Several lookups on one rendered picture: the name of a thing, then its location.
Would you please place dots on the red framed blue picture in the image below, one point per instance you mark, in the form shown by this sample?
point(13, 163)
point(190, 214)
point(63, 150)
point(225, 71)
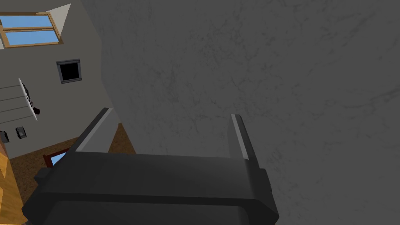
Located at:
point(55, 157)

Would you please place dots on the wooden cabinet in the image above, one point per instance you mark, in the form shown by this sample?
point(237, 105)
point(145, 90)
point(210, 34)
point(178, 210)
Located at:
point(8, 187)

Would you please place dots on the wooden framed window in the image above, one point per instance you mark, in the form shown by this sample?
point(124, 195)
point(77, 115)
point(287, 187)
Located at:
point(28, 30)

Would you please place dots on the black picture with grey frame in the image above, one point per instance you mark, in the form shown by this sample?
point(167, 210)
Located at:
point(69, 71)

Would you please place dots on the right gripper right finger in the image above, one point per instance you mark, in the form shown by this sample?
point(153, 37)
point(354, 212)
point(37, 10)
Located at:
point(239, 137)

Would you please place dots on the white wall shelf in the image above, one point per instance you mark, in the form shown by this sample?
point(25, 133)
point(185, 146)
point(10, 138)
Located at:
point(28, 99)

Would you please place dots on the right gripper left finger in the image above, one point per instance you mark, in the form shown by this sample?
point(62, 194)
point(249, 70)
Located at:
point(97, 135)

